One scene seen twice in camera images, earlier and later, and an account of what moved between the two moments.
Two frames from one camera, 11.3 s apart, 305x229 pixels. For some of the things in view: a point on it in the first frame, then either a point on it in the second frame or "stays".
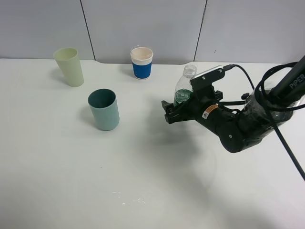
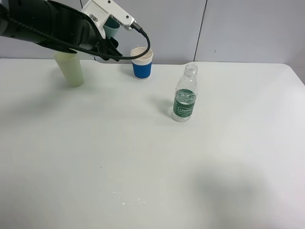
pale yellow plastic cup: (68, 61) stays
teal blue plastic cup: (104, 104) to (111, 27)
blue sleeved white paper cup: (142, 58) stays
